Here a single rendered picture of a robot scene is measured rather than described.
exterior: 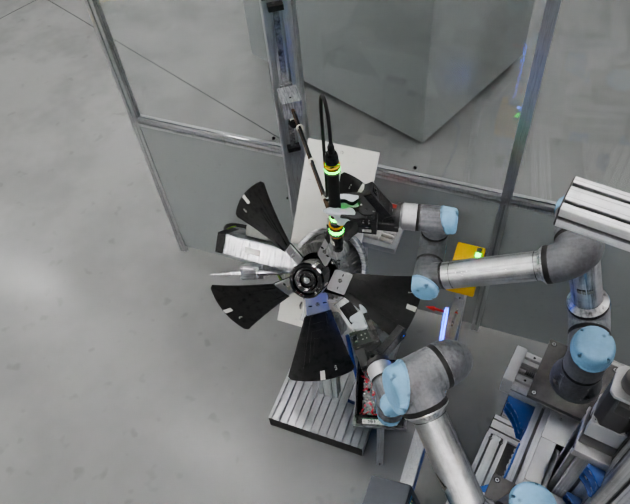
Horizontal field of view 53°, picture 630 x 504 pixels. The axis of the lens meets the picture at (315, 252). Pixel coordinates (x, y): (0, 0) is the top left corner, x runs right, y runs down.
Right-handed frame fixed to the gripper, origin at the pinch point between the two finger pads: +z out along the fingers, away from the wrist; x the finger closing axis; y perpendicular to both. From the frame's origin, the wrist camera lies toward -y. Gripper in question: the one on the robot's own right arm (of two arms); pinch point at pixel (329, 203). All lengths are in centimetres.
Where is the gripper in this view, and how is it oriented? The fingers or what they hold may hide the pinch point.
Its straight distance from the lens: 177.5
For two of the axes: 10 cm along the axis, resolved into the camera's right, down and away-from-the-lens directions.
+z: -9.8, -1.1, 1.7
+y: 0.7, 6.1, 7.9
